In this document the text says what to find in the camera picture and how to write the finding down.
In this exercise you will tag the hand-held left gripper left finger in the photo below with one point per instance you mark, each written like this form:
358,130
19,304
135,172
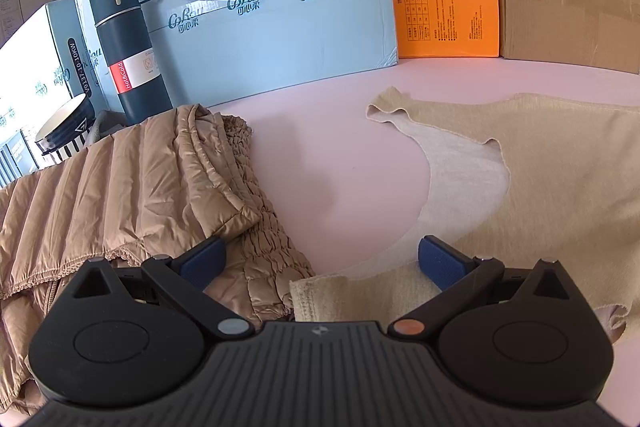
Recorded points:
202,259

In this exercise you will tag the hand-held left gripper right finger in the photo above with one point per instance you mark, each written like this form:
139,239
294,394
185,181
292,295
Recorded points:
440,263

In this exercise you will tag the brown quilted puffer jacket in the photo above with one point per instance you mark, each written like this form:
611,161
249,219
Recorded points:
125,187

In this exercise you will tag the beige knit top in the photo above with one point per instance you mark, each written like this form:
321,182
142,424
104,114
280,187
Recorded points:
550,187

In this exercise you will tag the striped dark bowl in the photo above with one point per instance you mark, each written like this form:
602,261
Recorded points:
65,127

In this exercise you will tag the light blue container-shaped box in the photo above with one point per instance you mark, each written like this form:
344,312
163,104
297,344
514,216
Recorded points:
15,157

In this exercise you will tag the large light blue carton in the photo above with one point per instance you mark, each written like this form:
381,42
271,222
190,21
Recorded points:
280,42

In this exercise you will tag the dark blue thermos bottle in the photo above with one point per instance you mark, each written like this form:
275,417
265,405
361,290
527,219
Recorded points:
130,37

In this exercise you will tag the small light blue carton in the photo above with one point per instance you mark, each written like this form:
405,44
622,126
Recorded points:
30,67

